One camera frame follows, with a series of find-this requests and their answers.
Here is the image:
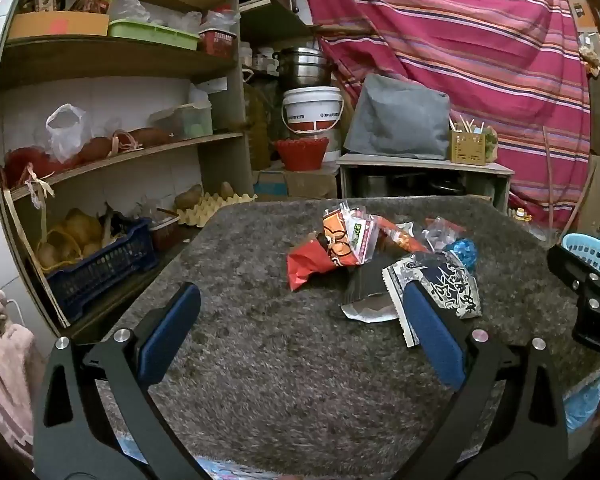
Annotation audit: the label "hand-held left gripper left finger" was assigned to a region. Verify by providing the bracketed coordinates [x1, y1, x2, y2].
[32, 282, 203, 480]

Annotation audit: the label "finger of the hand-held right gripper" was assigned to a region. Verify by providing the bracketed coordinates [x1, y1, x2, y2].
[547, 242, 600, 295]

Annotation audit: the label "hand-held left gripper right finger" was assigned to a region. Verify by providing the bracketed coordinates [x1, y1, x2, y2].
[402, 279, 568, 480]

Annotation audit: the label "light blue plastic basket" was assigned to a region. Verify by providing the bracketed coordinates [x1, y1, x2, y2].
[561, 232, 600, 285]

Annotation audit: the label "black white printed packet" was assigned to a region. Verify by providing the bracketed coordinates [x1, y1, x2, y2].
[382, 251, 482, 347]

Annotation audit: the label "white cloth pouch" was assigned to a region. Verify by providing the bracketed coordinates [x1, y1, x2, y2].
[341, 254, 405, 322]

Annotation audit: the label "blue wrapper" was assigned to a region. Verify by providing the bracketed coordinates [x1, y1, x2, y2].
[444, 238, 479, 272]

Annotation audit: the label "clear bag with orange strip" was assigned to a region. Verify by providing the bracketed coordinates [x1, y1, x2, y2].
[379, 219, 429, 255]

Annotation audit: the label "clear plastic bag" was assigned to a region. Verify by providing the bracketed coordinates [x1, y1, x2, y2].
[422, 216, 467, 252]

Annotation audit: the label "white green snack packet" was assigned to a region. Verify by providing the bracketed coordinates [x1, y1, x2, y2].
[344, 211, 382, 264]

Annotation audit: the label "orange snack packet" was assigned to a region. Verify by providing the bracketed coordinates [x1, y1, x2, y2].
[321, 209, 362, 267]

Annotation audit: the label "dark blue plastic crate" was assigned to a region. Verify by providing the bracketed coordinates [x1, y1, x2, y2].
[46, 217, 159, 324]

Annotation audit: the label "grey shaggy mat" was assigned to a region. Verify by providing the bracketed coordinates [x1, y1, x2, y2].
[97, 195, 600, 478]

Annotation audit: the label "paper egg tray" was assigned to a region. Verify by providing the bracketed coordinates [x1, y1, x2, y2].
[174, 191, 258, 226]

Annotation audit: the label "potatoes in yellow net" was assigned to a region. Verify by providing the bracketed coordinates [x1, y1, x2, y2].
[36, 207, 104, 270]

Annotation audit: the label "wooden chopstick holder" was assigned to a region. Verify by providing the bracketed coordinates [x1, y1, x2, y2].
[449, 114, 489, 165]

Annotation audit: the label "small grey cabinet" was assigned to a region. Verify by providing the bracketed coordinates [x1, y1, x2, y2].
[336, 152, 515, 215]

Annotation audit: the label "pink towel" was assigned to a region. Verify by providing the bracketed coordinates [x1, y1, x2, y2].
[0, 274, 47, 458]

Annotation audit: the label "cardboard box with blue print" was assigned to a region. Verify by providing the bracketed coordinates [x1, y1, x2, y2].
[252, 167, 339, 200]

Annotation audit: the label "sweet potato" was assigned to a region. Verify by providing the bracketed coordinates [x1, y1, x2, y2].
[126, 127, 174, 149]
[79, 136, 114, 164]

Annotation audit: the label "clear plastic container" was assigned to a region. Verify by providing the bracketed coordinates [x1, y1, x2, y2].
[149, 102, 214, 142]

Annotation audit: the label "grey cloth cover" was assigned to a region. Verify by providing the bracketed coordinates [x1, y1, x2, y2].
[344, 73, 452, 161]

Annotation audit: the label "red plastic basket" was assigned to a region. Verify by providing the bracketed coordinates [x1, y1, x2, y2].
[272, 137, 330, 172]

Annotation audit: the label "red mesh bag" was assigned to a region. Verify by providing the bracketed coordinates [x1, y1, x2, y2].
[4, 147, 62, 182]

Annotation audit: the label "white plastic bag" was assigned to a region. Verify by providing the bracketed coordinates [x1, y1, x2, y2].
[45, 103, 92, 162]

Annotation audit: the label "large yellow oil bottle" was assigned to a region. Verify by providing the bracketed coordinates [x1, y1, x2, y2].
[241, 67, 272, 172]

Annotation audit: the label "red striped cloth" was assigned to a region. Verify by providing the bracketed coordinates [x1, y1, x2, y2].
[297, 0, 595, 232]

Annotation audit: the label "white plastic bucket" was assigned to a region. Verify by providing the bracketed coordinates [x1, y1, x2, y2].
[281, 86, 344, 137]

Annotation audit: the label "wooden shelf unit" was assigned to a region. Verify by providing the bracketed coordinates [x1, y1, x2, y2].
[0, 0, 311, 338]

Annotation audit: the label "small red basket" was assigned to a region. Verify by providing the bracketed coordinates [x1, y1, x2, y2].
[199, 30, 239, 59]

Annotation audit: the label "steel pot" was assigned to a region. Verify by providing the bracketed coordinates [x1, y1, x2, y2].
[272, 47, 334, 89]

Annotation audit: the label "green plastic tray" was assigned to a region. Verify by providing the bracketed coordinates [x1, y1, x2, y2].
[107, 19, 201, 51]

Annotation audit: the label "orange cardboard box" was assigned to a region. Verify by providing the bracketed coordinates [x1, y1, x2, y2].
[7, 10, 110, 39]

